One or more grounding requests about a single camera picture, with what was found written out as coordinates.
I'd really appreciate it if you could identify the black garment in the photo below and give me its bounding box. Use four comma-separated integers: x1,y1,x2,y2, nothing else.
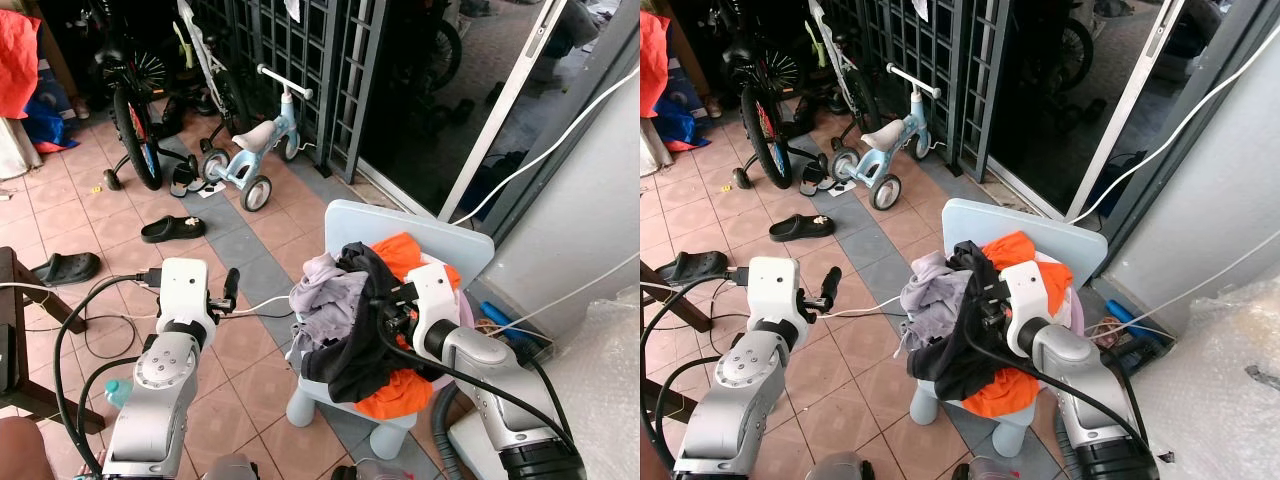
908,240,1002,403
300,242,407,404

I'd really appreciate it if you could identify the orange garment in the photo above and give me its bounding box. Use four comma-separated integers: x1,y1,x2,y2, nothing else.
962,230,1074,419
355,232,463,421

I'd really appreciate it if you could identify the lavender grey garment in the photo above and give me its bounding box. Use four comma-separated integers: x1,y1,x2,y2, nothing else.
287,253,369,351
900,250,976,351

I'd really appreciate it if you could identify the black clog with charm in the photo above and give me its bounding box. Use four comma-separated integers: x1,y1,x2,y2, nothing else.
769,213,837,243
140,215,207,245

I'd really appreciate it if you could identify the light blue plastic child chair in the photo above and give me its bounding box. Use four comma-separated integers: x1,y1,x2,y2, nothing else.
905,197,1110,460
286,199,497,462

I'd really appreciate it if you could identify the blue plastic tube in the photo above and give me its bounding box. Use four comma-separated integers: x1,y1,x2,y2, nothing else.
1108,298,1169,349
478,298,526,346

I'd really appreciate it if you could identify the plain black clog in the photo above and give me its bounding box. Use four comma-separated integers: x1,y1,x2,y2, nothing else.
655,250,730,289
30,252,103,289

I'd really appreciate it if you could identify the light blue balance bike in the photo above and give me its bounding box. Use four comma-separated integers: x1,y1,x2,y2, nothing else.
827,62,944,212
202,64,315,213

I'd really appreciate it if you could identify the dark wooden bench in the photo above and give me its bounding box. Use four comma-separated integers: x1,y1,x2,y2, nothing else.
0,246,108,437
640,262,701,426

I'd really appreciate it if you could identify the grey robot right leg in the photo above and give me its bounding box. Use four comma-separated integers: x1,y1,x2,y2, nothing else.
965,456,1021,480
355,457,413,480

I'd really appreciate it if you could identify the grey robot leg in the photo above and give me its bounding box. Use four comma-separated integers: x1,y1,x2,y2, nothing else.
200,454,261,480
355,457,413,480
965,456,1021,480
805,452,866,480

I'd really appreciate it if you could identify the grey robot left leg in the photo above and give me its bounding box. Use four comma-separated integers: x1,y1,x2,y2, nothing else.
200,454,261,480
805,452,866,480

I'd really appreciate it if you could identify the black child bicycle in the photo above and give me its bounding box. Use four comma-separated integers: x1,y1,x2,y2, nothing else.
88,0,201,193
720,0,833,193

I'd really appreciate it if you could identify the sliding glass door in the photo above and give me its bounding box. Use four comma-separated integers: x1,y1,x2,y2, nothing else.
355,0,641,227
985,0,1206,223

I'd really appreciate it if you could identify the blue bag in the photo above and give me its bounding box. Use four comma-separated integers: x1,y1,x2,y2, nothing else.
24,95,81,154
655,90,712,152

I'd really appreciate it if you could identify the beige hanging fabric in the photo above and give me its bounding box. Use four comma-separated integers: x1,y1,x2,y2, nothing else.
0,118,41,182
640,119,673,177

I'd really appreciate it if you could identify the clear bubble wrap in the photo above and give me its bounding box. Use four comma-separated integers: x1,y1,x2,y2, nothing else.
545,298,641,480
1135,275,1280,480

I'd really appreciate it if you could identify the person's bare knee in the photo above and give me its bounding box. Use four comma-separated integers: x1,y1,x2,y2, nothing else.
0,417,58,480
640,432,666,480

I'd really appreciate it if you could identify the white bicycle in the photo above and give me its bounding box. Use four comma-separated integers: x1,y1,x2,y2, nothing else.
172,0,253,136
805,0,881,136

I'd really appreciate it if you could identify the dark metal grille gate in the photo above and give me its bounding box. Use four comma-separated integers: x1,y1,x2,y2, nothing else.
825,0,1011,181
190,0,389,184

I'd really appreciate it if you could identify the red hanging cloth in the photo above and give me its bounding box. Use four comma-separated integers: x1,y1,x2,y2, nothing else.
0,10,43,120
640,12,672,120

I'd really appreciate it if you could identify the white floor cable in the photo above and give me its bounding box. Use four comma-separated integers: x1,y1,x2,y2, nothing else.
225,293,293,319
835,293,906,319

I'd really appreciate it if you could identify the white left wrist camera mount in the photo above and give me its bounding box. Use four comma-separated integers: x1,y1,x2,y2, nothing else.
155,257,219,339
745,256,807,339

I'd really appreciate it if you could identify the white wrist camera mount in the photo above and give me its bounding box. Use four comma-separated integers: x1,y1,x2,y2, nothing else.
1000,259,1063,358
405,262,464,358
155,257,219,339
745,256,807,339

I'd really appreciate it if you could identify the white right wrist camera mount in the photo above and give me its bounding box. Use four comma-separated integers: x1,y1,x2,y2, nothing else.
1000,259,1063,358
405,262,464,358

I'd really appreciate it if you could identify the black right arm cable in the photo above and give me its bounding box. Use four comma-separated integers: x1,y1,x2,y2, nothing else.
378,325,581,456
965,335,1156,446

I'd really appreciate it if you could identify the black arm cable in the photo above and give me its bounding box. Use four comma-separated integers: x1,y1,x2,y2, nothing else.
640,268,749,473
52,272,163,473
965,335,1156,446
378,325,581,456

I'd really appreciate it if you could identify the dark strap sandal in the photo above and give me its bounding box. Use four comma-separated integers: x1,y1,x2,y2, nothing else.
168,160,208,198
797,160,836,198

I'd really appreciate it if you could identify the grey corrugated hose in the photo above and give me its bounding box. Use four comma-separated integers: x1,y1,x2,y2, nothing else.
1052,415,1087,480
430,385,463,477

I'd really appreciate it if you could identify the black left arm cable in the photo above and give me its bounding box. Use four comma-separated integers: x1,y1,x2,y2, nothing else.
640,268,749,473
52,272,163,473

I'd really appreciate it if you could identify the thin white wall cable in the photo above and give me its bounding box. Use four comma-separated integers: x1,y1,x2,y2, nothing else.
1100,230,1280,333
490,254,641,337

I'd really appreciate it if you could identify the thick white wall cable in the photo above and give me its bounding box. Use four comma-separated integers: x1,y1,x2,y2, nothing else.
1068,25,1280,224
450,65,641,227

